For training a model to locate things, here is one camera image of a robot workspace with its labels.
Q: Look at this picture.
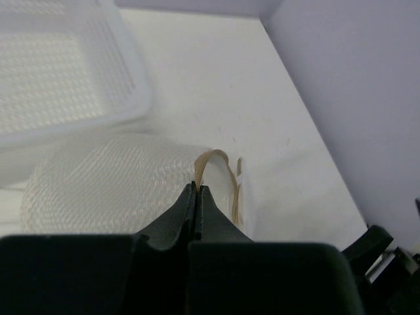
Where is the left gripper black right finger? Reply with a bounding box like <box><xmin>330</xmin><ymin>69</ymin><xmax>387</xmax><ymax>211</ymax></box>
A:
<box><xmin>194</xmin><ymin>186</ymin><xmax>252</xmax><ymax>243</ymax></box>

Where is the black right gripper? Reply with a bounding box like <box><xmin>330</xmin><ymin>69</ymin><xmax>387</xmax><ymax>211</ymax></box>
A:
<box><xmin>343</xmin><ymin>225</ymin><xmax>419</xmax><ymax>314</ymax></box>

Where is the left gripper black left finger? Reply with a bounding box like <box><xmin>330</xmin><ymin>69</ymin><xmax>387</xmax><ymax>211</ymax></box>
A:
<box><xmin>135</xmin><ymin>182</ymin><xmax>196</xmax><ymax>251</ymax></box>

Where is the white perforated plastic basket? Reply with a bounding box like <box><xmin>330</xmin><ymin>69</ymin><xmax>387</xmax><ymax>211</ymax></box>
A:
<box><xmin>1</xmin><ymin>1</ymin><xmax>152</xmax><ymax>148</ymax></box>

